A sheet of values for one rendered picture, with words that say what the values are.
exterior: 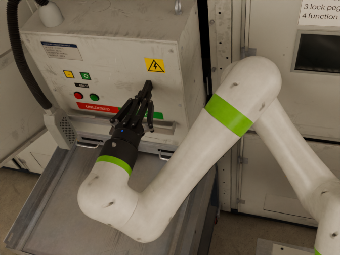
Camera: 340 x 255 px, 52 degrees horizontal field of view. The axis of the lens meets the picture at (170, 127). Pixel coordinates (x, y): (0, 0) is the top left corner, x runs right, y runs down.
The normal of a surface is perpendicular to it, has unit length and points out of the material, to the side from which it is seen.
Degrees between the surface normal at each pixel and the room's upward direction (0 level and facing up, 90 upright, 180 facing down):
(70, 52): 90
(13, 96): 90
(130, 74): 90
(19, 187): 0
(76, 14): 0
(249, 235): 0
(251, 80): 37
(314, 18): 90
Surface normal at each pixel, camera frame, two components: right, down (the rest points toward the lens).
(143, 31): -0.13, -0.63
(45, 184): 0.95, 0.13
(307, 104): -0.27, 0.77
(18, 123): 0.74, 0.46
